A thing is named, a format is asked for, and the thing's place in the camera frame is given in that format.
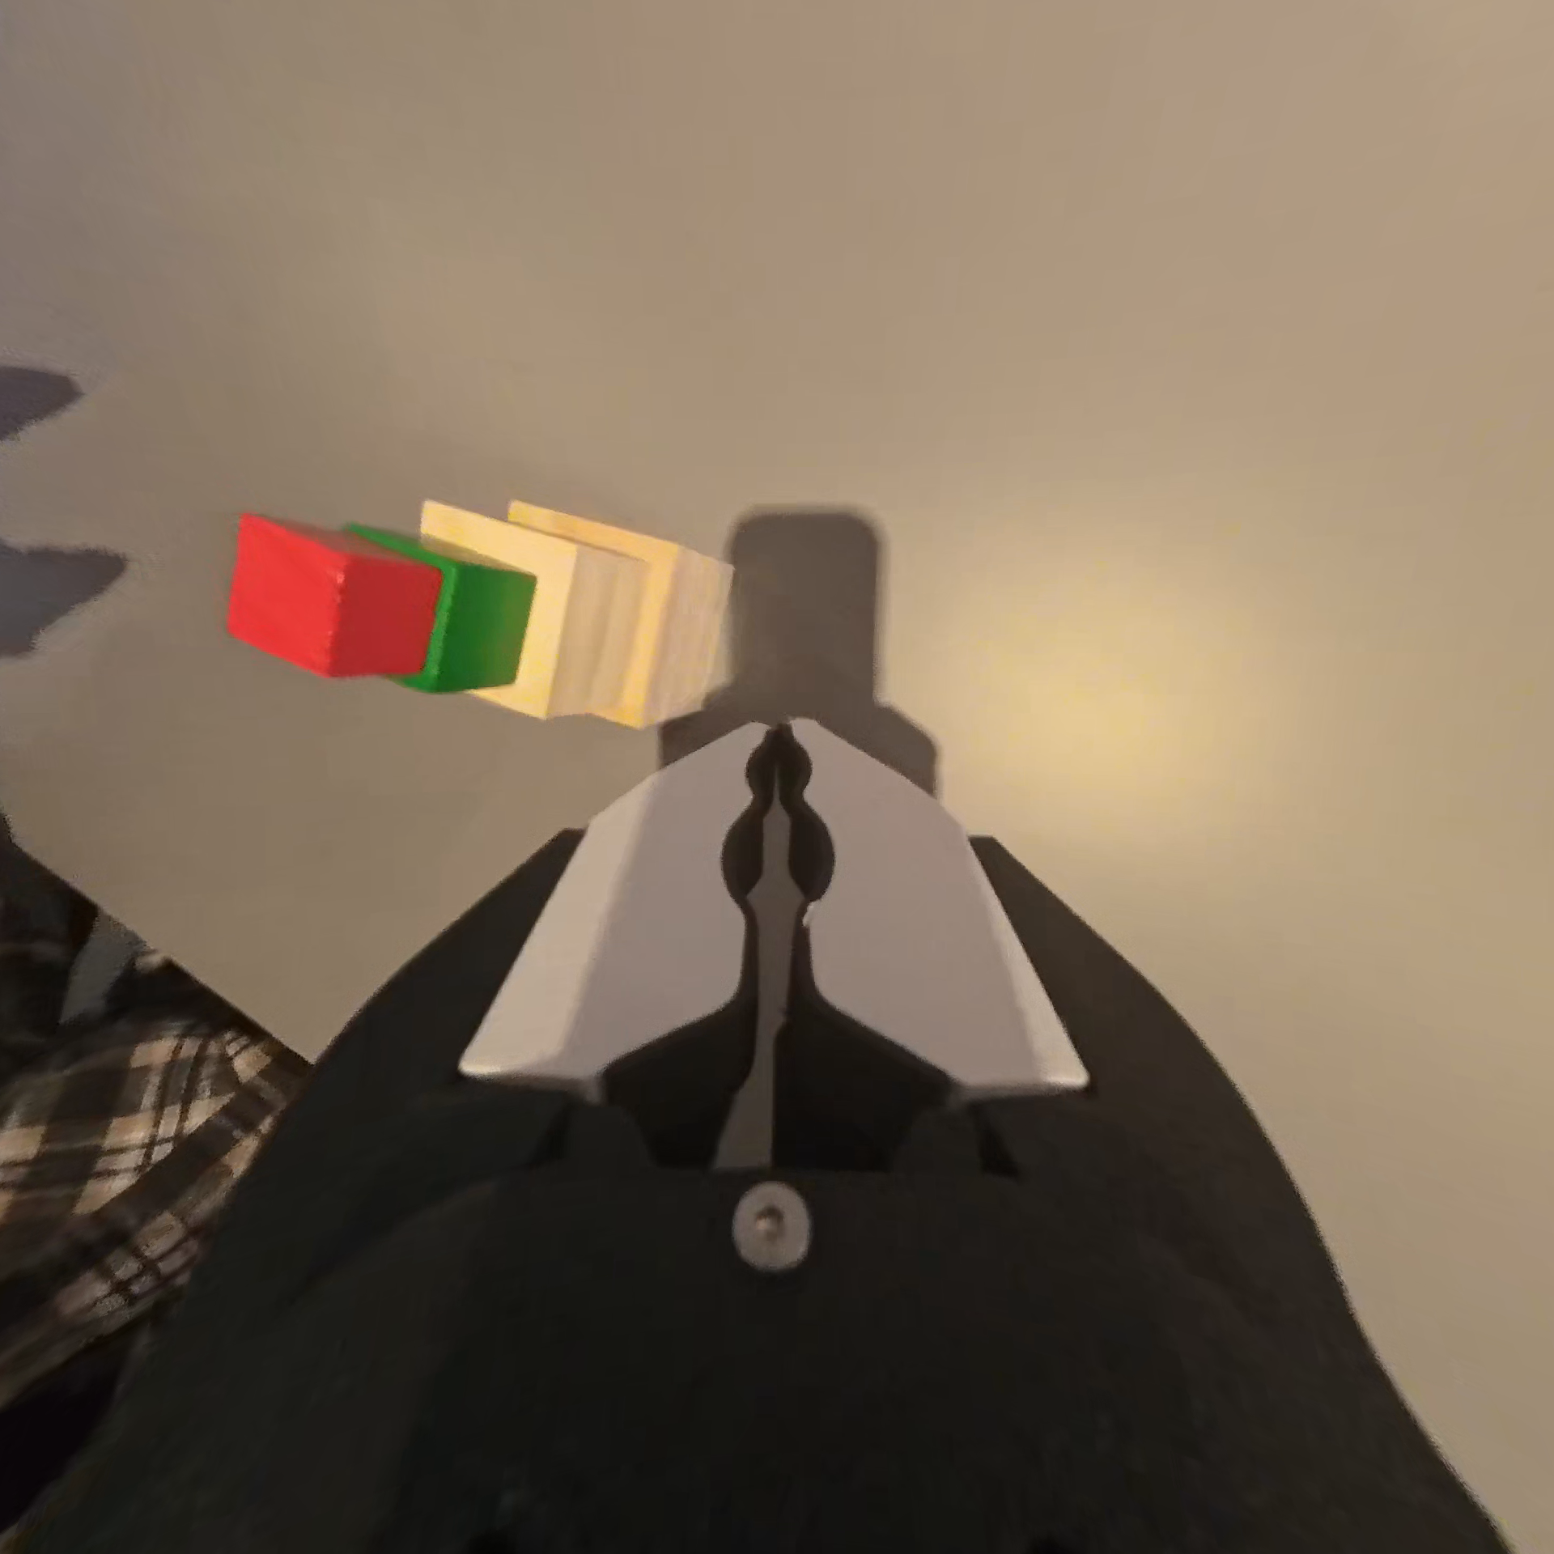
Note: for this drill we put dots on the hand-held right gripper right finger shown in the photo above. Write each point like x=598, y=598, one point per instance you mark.
x=935, y=935

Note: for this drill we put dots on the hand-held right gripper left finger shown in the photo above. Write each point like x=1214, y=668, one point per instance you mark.
x=619, y=924

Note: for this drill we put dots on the natural wooden cube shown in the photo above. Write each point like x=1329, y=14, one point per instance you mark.
x=693, y=631
x=595, y=631

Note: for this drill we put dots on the green wooden cube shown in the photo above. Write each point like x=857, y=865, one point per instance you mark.
x=485, y=631

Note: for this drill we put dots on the red wooden cube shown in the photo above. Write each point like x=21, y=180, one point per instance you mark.
x=315, y=594

